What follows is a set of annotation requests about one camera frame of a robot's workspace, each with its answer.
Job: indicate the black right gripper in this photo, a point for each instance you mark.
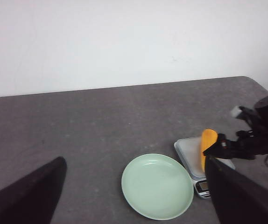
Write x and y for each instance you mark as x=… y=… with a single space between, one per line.
x=248 y=145

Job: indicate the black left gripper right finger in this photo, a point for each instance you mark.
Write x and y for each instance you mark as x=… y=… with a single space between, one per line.
x=236 y=198

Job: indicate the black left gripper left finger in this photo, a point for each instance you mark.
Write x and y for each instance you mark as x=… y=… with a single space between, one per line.
x=34 y=198

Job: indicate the yellow corn cob piece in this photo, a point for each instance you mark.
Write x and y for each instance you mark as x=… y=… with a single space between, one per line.
x=208 y=138

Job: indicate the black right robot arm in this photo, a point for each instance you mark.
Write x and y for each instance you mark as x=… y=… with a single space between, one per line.
x=256 y=118

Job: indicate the silver digital kitchen scale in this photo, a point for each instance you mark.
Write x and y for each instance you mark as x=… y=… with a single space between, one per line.
x=188 y=151

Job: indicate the light green plate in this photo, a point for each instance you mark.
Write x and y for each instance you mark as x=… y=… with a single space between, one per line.
x=157 y=187

